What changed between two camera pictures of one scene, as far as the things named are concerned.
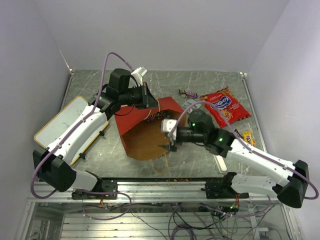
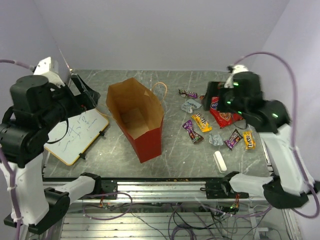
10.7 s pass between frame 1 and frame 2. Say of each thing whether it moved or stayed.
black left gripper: moved
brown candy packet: moved
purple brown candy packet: stayed
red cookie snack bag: stayed
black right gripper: moved
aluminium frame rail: stayed
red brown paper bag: moved
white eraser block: stayed
